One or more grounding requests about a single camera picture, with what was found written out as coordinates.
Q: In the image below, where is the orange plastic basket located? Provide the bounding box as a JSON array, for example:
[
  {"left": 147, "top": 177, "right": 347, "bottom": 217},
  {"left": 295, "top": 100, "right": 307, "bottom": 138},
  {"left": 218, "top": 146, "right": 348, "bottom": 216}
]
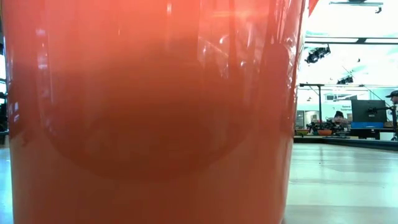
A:
[{"left": 0, "top": 0, "right": 320, "bottom": 224}]

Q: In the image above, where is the black pole stand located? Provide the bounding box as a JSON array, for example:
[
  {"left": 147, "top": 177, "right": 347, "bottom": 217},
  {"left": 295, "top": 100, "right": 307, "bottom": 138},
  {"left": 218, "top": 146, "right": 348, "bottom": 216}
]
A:
[{"left": 299, "top": 83, "right": 326, "bottom": 125}]

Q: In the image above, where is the person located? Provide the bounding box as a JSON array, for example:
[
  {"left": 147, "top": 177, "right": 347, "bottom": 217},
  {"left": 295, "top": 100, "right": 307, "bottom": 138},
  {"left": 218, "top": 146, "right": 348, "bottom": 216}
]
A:
[
  {"left": 333, "top": 110, "right": 346, "bottom": 126},
  {"left": 385, "top": 90, "right": 398, "bottom": 106}
]

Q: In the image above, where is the black computer monitor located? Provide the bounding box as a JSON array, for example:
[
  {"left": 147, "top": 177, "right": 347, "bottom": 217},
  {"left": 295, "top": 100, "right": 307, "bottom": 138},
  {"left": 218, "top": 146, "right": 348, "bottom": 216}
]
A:
[{"left": 351, "top": 99, "right": 388, "bottom": 123}]

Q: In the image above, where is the black background desk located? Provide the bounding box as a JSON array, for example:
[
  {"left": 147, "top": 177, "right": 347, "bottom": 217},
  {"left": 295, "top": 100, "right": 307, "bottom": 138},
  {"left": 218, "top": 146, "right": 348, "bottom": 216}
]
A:
[{"left": 349, "top": 128, "right": 398, "bottom": 141}]

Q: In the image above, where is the dark ceiling fixture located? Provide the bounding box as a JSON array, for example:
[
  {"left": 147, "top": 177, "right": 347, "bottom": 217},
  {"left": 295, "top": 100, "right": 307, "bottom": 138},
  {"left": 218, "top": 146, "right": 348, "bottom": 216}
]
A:
[{"left": 329, "top": 0, "right": 384, "bottom": 15}]

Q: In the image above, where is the black aluminium table frame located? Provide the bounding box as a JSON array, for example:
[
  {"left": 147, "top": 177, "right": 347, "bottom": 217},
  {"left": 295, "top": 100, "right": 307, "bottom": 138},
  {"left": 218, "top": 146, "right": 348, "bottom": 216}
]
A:
[{"left": 294, "top": 136, "right": 398, "bottom": 152}]

